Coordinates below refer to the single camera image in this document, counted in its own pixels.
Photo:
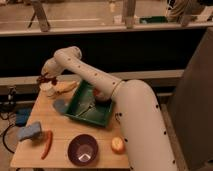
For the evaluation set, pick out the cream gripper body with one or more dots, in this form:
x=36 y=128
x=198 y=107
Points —
x=46 y=72

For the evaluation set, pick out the dark red grape bunch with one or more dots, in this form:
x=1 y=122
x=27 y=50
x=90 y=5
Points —
x=42 y=79

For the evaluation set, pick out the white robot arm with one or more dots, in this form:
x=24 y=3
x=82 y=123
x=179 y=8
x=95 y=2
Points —
x=146 y=138

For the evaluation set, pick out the white paper cup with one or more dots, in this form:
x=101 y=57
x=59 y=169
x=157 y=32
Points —
x=47 y=89

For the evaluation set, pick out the yellow banana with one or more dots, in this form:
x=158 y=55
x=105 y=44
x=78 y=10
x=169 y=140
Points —
x=64 y=87

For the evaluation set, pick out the grey small plate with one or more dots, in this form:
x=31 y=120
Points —
x=60 y=106

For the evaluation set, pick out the green plastic tray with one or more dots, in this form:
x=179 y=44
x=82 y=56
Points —
x=83 y=107

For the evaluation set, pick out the blue box on floor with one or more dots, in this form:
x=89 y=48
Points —
x=22 y=116

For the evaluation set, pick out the silver fork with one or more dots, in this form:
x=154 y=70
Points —
x=85 y=110

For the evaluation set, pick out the red bowl in tray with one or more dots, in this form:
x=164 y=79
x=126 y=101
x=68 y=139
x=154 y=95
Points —
x=99 y=96

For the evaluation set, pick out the blue sponge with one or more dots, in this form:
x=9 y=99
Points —
x=29 y=132

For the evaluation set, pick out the wooden table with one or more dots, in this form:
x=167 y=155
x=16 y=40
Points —
x=28 y=153

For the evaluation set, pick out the black tape measure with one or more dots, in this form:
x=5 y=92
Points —
x=117 y=117

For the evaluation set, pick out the purple bowl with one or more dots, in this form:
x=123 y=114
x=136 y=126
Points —
x=83 y=150

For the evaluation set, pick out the yellow apple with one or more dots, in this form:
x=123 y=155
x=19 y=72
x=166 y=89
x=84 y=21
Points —
x=117 y=145

